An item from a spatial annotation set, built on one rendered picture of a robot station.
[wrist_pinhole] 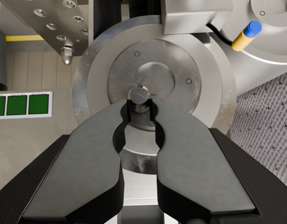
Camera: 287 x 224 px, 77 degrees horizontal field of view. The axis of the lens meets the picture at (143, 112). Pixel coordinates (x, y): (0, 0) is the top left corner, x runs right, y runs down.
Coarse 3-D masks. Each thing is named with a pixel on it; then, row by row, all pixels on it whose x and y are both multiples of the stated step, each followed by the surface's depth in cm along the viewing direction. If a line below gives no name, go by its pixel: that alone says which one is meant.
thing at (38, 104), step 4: (32, 96) 49; (36, 96) 49; (40, 96) 49; (44, 96) 49; (32, 100) 49; (36, 100) 49; (40, 100) 49; (44, 100) 49; (32, 104) 49; (36, 104) 49; (40, 104) 49; (44, 104) 49; (32, 108) 49; (36, 108) 49; (40, 108) 49; (44, 108) 49; (32, 112) 49; (36, 112) 49; (40, 112) 49; (44, 112) 49
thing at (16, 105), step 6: (12, 96) 50; (18, 96) 49; (24, 96) 49; (12, 102) 49; (18, 102) 49; (24, 102) 49; (12, 108) 49; (18, 108) 49; (24, 108) 49; (12, 114) 49
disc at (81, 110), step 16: (144, 16) 17; (160, 16) 17; (112, 32) 17; (96, 48) 17; (208, 48) 17; (80, 64) 17; (224, 64) 16; (80, 80) 16; (224, 80) 16; (80, 96) 16; (224, 96) 16; (80, 112) 16; (224, 112) 16; (224, 128) 15; (128, 160) 15; (144, 160) 15
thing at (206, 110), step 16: (128, 32) 16; (144, 32) 16; (160, 32) 16; (112, 48) 16; (192, 48) 16; (96, 64) 16; (208, 64) 15; (96, 80) 15; (208, 80) 15; (96, 96) 15; (208, 96) 15; (96, 112) 15; (192, 112) 15; (208, 112) 15; (128, 128) 15; (128, 144) 14; (144, 144) 14
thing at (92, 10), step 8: (96, 0) 20; (104, 0) 25; (112, 0) 32; (96, 8) 20; (104, 8) 24; (112, 8) 31; (96, 16) 20; (104, 16) 24; (112, 16) 31; (120, 16) 42; (96, 24) 20; (104, 24) 24; (112, 24) 30
